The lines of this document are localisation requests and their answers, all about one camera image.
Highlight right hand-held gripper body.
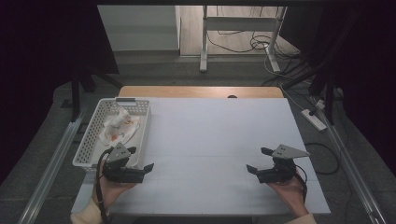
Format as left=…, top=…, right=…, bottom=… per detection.
left=256, top=144, right=311, bottom=185

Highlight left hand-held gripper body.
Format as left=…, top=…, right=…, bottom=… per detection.
left=102, top=142, right=146, bottom=184

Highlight white fruit print baby pants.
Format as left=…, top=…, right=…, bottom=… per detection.
left=98, top=106, right=142, bottom=147

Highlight white perforated plastic basket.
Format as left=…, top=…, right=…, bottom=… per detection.
left=72, top=96, right=152, bottom=174

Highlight person's left hand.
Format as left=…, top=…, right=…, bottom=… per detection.
left=92, top=177, right=138, bottom=210

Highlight person's right hand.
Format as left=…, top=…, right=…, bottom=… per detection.
left=266, top=176, right=310, bottom=217

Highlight white power strip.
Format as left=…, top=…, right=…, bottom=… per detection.
left=300, top=108, right=328, bottom=132

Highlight black metal stand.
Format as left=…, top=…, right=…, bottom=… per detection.
left=69, top=66, right=124, bottom=123
left=281, top=62, right=337, bottom=126

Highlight left hand-held gripper black cable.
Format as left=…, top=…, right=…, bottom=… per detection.
left=95, top=147, right=114, bottom=224

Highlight hand-held gripper black cable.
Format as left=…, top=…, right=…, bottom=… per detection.
left=292, top=166, right=309, bottom=204
left=95, top=147, right=114, bottom=224

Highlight right hand-held gripper black cable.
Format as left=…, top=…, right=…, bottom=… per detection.
left=292, top=166, right=309, bottom=204

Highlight black floor cable loop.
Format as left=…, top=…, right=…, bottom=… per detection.
left=303, top=142, right=341, bottom=175

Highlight aluminium floor rail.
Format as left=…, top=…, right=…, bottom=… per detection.
left=323, top=122, right=389, bottom=224
left=17, top=110, right=88, bottom=224

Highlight tangle of floor cables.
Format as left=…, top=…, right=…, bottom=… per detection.
left=206, top=6, right=312, bottom=88

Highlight white metal desk frame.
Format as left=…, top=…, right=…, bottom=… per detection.
left=199, top=5, right=288, bottom=74

